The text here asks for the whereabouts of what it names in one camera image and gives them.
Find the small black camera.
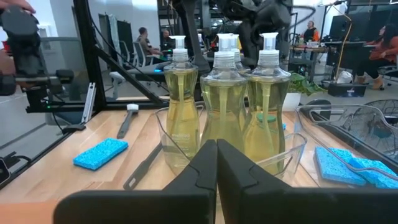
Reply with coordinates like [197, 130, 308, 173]
[0, 157, 12, 187]

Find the clear yellow soap pump bottle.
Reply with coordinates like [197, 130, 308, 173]
[163, 35, 201, 175]
[200, 33, 249, 156]
[244, 32, 292, 175]

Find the clear plastic bin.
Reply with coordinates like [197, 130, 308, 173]
[154, 104, 308, 187]
[294, 104, 398, 191]

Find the green bottle front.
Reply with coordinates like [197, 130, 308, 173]
[229, 33, 251, 74]

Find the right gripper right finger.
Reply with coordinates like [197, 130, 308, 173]
[216, 138, 398, 224]

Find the green plant white pot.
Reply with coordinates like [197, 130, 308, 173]
[281, 72, 328, 113]

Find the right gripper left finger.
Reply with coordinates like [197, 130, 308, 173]
[52, 139, 218, 224]

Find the black aluminium table frame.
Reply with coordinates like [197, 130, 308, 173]
[0, 0, 175, 190]

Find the small black dish brush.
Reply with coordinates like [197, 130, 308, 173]
[123, 141, 164, 191]

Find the black floor fan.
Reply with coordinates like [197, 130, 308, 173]
[343, 98, 398, 158]

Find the grey dish brush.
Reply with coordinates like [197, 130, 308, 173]
[116, 103, 140, 140]

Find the black floor case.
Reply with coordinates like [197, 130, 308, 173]
[327, 82, 368, 98]

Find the person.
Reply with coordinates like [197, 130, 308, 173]
[300, 20, 321, 44]
[160, 29, 177, 52]
[136, 27, 165, 65]
[355, 24, 398, 91]
[0, 0, 37, 85]

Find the white light strip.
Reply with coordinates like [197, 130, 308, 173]
[81, 82, 97, 125]

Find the white bag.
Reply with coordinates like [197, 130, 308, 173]
[337, 70, 354, 85]

